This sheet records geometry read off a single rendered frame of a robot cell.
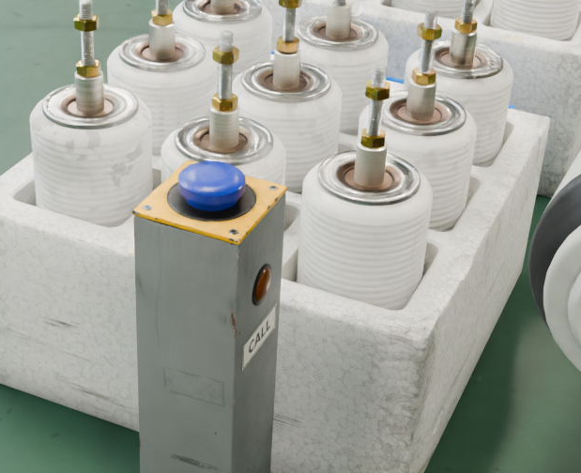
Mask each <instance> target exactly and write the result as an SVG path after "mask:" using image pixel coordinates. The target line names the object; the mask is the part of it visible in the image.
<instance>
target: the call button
mask: <svg viewBox="0 0 581 473"><path fill-rule="evenodd" d="M245 186H246V177H245V175H244V174H243V173H242V172H241V171H240V170H239V169H238V168H237V167H235V166H233V165H231V164H229V163H225V162H221V161H201V162H197V163H195V164H192V165H190V166H188V167H186V168H185V169H183V170H182V171H181V172H180V174H179V176H178V190H179V192H180V194H181V195H182V196H183V197H185V199H186V201H187V203H188V204H189V205H191V206H193V207H195V208H198V209H202V210H207V211H217V210H224V209H226V208H229V207H231V206H233V205H234V204H235V203H236V202H237V200H238V198H240V197H241V196H242V195H243V194H244V192H245Z"/></svg>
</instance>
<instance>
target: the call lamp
mask: <svg viewBox="0 0 581 473"><path fill-rule="evenodd" d="M270 284H271V272H270V269H269V267H267V268H265V269H264V271H263V272H262V274H261V276H260V278H259V281H258V284H257V286H256V292H255V299H256V301H257V302H261V301H262V300H263V299H264V298H265V297H266V295H267V294H268V290H269V287H270Z"/></svg>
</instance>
